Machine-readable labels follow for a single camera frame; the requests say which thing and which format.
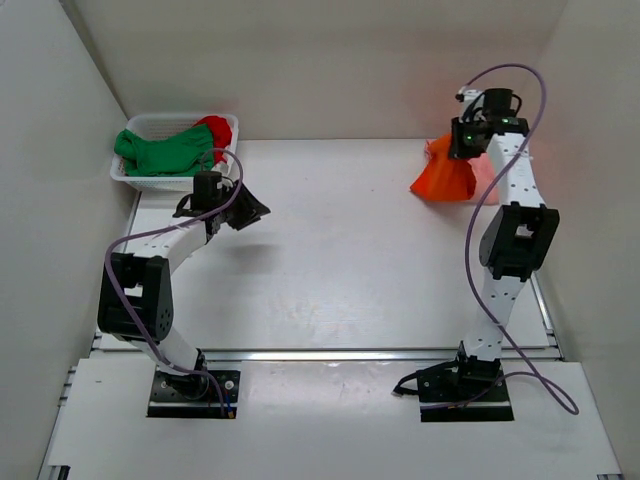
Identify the red t-shirt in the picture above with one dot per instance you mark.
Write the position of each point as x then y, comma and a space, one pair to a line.
219, 128

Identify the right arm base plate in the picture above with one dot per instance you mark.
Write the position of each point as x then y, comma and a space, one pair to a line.
464, 389

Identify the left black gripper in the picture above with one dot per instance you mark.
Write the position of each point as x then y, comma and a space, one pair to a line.
251, 209

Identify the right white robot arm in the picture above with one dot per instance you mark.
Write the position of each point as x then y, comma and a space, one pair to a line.
515, 243

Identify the green t-shirt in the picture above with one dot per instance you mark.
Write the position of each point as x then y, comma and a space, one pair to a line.
180, 155

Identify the pink folded t-shirt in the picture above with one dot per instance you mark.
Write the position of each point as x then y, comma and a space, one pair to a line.
484, 173

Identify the orange t-shirt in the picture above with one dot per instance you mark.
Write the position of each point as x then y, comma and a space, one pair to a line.
444, 179

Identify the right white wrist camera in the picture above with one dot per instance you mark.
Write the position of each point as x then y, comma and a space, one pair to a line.
469, 100

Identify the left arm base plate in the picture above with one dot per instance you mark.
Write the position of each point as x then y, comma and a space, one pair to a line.
194, 396

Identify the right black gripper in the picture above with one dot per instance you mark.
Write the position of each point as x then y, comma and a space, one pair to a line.
457, 150

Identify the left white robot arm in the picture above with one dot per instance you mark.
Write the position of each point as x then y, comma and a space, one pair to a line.
136, 300

